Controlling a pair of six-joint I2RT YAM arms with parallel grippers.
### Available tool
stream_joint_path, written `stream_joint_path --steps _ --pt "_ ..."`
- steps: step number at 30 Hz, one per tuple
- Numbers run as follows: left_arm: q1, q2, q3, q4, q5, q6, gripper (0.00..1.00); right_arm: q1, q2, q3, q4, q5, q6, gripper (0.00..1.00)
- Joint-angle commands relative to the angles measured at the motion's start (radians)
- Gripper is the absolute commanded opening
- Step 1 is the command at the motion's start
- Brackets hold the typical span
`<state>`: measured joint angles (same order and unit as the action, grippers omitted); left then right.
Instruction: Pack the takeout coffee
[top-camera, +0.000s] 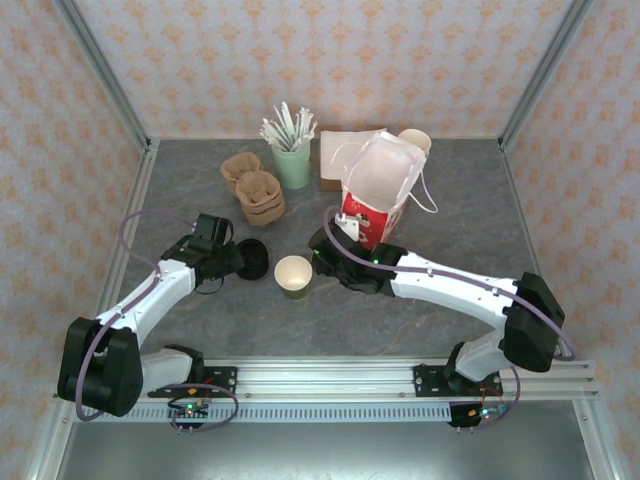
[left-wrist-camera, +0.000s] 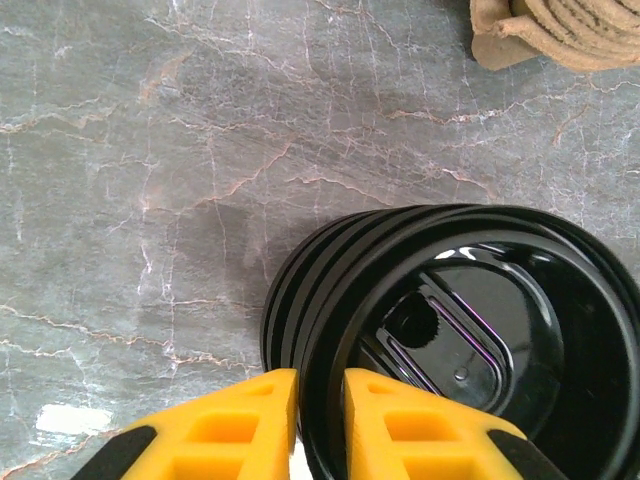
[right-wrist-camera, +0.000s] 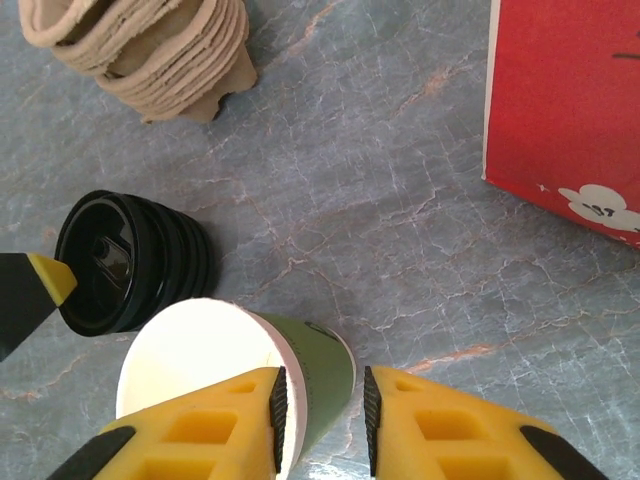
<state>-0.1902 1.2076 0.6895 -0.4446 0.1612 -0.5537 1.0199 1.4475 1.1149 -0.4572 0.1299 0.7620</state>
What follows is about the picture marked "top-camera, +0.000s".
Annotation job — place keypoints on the green paper cup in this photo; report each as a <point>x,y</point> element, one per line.
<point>292,275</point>

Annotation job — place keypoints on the red white paper bag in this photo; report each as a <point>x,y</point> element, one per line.
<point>380,170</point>

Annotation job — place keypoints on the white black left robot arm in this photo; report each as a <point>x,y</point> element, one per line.
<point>150,295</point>

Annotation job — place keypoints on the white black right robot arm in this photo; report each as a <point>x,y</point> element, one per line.
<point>450,290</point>

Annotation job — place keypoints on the black cup lid stack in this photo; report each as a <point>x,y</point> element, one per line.
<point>252,260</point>

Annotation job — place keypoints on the brown pulp carrier stack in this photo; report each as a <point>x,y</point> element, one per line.
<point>262,212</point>

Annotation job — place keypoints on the stack of white napkins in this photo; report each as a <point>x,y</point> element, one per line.
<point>330,185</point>

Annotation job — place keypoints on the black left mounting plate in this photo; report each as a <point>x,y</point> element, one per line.
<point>222,377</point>

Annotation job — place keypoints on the black mounting plate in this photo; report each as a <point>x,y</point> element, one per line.
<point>222,377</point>
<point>430,380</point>

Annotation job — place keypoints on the mint green holder cup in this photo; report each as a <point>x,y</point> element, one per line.
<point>292,167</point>

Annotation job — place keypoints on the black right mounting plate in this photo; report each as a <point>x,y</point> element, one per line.
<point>430,380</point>

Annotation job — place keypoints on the white napkin stack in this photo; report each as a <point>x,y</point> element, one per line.
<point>327,140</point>

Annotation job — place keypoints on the paper cup stack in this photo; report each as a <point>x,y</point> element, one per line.
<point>415,140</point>

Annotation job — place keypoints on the left circuit board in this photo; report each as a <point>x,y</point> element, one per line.
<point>190,411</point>

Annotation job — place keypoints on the circuit board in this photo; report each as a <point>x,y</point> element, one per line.
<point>190,411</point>
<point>480,414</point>

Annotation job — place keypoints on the grey metal panel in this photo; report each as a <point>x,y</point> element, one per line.
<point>325,450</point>

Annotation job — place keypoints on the right circuit board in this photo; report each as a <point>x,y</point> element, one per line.
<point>480,414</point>

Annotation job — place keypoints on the aluminium frame side bar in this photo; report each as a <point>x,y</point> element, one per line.
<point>134,200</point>
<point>522,200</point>

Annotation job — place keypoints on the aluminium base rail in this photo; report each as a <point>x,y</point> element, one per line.
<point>325,380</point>

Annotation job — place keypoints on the aluminium frame post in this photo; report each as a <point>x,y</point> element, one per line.
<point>102,70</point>
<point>547,70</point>

